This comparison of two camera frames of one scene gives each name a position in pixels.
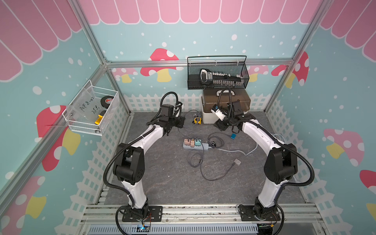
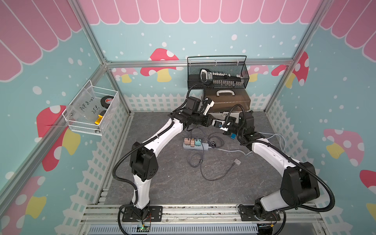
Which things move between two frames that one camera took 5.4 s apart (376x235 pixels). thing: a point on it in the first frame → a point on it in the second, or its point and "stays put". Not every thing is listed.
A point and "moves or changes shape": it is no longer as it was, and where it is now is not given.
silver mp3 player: x=237 y=161 stays put
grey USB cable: x=178 y=129 moves or changes shape
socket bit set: x=206 y=77 stays put
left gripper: x=180 y=120 → x=207 y=120
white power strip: x=188 y=147 stays put
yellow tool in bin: x=99 y=119 stays put
